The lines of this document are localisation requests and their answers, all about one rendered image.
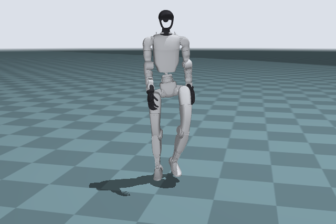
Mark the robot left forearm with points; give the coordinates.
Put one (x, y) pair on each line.
(188, 76)

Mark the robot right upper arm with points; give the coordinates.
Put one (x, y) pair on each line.
(147, 52)

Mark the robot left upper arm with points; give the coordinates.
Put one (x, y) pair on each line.
(184, 42)

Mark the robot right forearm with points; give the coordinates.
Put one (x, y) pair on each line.
(148, 77)

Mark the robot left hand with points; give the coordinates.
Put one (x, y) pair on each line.
(192, 93)

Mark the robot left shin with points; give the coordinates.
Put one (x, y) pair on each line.
(179, 146)

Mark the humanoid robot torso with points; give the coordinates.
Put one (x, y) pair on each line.
(166, 58)

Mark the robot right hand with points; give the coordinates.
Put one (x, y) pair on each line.
(151, 98)

